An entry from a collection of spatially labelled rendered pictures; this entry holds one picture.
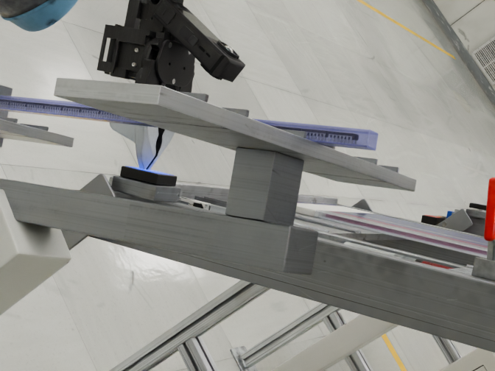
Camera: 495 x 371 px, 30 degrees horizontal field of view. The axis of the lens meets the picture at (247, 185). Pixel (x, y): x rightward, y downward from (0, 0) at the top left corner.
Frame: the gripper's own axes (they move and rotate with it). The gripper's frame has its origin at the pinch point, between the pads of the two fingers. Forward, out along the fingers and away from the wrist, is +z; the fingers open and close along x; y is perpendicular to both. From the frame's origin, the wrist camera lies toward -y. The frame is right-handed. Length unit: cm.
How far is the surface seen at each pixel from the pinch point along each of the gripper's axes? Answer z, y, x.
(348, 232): 5.3, -12.9, -29.3
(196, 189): 3.6, 5.9, -20.2
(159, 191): 3.1, -3.0, 1.8
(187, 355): 40, 31, -71
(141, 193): 3.6, -1.2, 2.5
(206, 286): 40, 73, -145
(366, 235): 5.6, -13.1, -35.8
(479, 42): -150, 225, -882
